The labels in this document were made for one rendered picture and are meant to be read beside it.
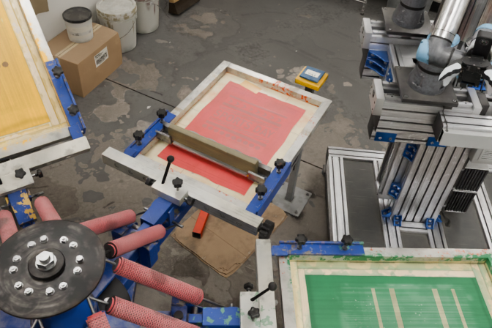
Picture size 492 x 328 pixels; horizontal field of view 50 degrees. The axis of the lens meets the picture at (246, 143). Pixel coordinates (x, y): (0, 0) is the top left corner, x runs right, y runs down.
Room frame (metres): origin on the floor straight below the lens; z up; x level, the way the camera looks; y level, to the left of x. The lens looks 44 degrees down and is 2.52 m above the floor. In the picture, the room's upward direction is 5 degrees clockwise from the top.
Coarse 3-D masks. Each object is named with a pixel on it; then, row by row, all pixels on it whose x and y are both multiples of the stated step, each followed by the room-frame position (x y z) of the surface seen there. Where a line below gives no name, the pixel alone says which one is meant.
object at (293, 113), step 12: (276, 108) 1.88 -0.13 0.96; (288, 108) 1.89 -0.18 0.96; (300, 108) 1.90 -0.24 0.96; (288, 120) 1.81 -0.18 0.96; (276, 132) 1.72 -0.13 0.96; (288, 132) 1.73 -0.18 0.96; (228, 144) 1.62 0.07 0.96; (240, 144) 1.62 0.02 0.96; (276, 144) 1.64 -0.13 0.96; (252, 156) 1.56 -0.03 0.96; (264, 156) 1.56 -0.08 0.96; (216, 168) 1.47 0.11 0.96; (216, 180) 1.41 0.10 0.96; (228, 180) 1.41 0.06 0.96; (240, 180) 1.42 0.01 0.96; (240, 192) 1.35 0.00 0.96
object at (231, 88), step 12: (228, 84) 2.03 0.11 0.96; (216, 96) 1.93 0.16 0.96; (228, 96) 1.94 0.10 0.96; (240, 96) 1.95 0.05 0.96; (252, 96) 1.96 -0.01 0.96; (264, 96) 1.97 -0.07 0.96; (204, 108) 1.84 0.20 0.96; (216, 108) 1.84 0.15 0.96; (204, 120) 1.76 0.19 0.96; (204, 132) 1.68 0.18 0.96; (168, 144) 1.58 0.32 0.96; (180, 156) 1.52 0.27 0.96; (192, 156) 1.53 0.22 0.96; (192, 168) 1.46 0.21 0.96; (204, 168) 1.46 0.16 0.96
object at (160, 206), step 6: (162, 198) 1.22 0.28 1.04; (156, 204) 1.19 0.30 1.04; (162, 204) 1.19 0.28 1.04; (168, 204) 1.19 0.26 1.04; (174, 204) 1.21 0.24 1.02; (150, 210) 1.16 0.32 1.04; (156, 210) 1.16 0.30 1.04; (162, 210) 1.16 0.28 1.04; (168, 210) 1.18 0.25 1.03; (144, 216) 1.13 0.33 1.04; (150, 216) 1.13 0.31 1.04; (156, 216) 1.14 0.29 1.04; (162, 216) 1.14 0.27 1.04; (144, 222) 1.11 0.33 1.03; (150, 222) 1.11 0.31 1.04; (156, 222) 1.11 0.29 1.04; (162, 222) 1.14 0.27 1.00
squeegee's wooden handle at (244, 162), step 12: (168, 132) 1.58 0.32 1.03; (180, 132) 1.56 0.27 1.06; (192, 132) 1.56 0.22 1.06; (192, 144) 1.53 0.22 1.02; (204, 144) 1.51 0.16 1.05; (216, 144) 1.50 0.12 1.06; (216, 156) 1.48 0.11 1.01; (228, 156) 1.46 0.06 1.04; (240, 156) 1.45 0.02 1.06; (240, 168) 1.44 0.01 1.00; (252, 168) 1.42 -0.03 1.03
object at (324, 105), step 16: (224, 64) 2.14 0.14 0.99; (208, 80) 2.01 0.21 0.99; (256, 80) 2.06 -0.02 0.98; (272, 80) 2.05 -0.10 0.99; (192, 96) 1.88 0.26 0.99; (304, 96) 1.95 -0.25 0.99; (176, 112) 1.75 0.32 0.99; (320, 112) 1.84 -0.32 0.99; (304, 128) 1.72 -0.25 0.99; (304, 144) 1.64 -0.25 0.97; (144, 160) 1.45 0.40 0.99; (288, 160) 1.52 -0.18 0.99; (176, 176) 1.37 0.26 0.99; (208, 192) 1.31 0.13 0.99
